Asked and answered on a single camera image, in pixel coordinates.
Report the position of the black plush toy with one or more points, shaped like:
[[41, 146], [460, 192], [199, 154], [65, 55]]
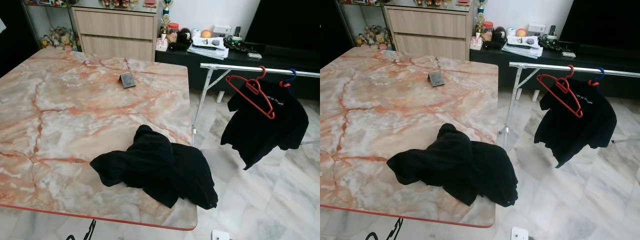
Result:
[[499, 37], [184, 39]]

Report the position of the small dark grey box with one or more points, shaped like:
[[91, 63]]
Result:
[[128, 80], [436, 79]]

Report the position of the glass display cabinet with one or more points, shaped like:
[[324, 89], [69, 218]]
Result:
[[367, 36], [55, 37]]

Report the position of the stack of white papers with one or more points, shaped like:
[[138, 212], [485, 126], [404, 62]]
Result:
[[207, 49], [522, 47]]

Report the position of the white wall socket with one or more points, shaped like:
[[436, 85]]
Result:
[[537, 28], [222, 29]]

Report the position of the black soundbar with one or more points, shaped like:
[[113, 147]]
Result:
[[607, 49]]

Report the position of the black flat television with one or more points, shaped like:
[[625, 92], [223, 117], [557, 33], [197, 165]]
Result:
[[600, 20], [290, 20]]

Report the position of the pink tissue box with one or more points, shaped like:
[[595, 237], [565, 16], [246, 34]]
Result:
[[476, 43], [161, 45]]

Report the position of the gold blue trophy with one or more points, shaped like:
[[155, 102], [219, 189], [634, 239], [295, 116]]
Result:
[[166, 17], [480, 16]]

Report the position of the red plastic hanger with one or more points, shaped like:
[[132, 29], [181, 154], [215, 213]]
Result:
[[561, 87], [252, 89]]

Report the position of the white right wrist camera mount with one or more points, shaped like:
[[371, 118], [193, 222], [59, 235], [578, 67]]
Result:
[[220, 235], [520, 234]]

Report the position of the black shirt with green logo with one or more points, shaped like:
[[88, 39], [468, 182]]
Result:
[[460, 170], [160, 170]]

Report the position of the light wooden cabinet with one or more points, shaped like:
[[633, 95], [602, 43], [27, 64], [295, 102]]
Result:
[[425, 30], [115, 30]]

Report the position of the blue plastic hanger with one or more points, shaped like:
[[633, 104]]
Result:
[[294, 75], [602, 74]]

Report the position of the small white device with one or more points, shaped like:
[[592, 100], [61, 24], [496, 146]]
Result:
[[568, 54], [254, 55]]

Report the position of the silver metal clothes rack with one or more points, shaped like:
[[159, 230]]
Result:
[[545, 66], [235, 67]]

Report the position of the navy shirt with red collar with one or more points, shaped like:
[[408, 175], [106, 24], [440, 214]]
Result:
[[575, 135], [265, 135]]

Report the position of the white round speaker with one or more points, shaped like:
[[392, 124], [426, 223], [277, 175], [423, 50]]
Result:
[[510, 32], [196, 33]]

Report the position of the red-lidded jar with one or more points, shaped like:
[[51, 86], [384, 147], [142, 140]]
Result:
[[173, 31], [487, 29]]

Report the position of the black television console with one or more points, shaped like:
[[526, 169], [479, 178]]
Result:
[[550, 56], [235, 57]]

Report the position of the orange ball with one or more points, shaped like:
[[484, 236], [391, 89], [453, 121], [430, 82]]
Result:
[[521, 32], [206, 33]]

